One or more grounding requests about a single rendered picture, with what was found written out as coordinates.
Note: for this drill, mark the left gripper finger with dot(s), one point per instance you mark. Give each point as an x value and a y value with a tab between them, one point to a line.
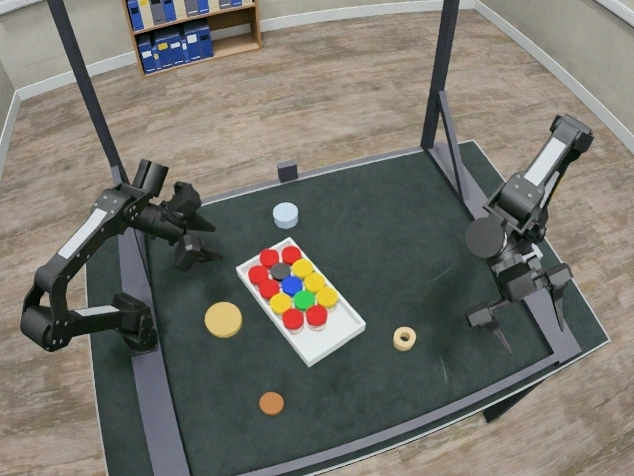
557	299
497	331

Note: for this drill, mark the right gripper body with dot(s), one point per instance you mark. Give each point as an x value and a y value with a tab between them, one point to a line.
188	247

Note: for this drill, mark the yellow jar cap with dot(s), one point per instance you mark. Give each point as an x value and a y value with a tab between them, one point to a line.
280	304
314	283
302	269
328	299

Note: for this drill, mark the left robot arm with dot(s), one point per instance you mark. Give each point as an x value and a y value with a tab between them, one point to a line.
521	197

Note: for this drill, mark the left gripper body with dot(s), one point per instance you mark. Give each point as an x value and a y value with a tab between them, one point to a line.
479	314

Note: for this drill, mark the green jar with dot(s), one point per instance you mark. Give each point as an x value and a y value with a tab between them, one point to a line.
304	301

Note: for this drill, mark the tan round jar lid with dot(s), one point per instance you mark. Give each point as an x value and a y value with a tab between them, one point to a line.
223	319

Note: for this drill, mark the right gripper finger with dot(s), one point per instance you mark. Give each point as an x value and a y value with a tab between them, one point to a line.
198	223
207	254

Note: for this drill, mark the tan roll of tape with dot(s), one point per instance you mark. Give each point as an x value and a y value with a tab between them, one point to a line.
407	332

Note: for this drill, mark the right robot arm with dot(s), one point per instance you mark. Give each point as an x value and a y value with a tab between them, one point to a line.
111	214

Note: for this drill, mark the blue jar cap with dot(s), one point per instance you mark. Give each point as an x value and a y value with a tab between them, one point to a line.
291	287

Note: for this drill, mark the tan round disc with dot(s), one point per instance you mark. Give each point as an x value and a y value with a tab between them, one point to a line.
271	403

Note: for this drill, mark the red jar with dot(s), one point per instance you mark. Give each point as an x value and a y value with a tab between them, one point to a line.
257	276
293	321
268	290
316	318
291	256
269	259

